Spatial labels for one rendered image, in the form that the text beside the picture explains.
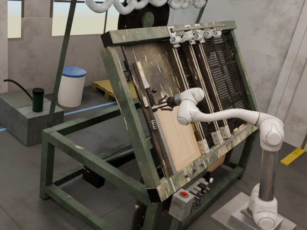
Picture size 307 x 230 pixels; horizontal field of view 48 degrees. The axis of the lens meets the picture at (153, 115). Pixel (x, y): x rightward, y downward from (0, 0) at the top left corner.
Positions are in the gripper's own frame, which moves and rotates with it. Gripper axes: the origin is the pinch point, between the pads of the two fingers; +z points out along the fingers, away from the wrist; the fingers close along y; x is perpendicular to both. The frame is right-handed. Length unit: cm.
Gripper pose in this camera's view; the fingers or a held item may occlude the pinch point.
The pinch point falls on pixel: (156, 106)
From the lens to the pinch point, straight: 260.9
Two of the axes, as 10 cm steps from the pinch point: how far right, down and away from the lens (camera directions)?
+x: 5.9, -2.5, 7.7
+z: -7.4, 2.1, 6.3
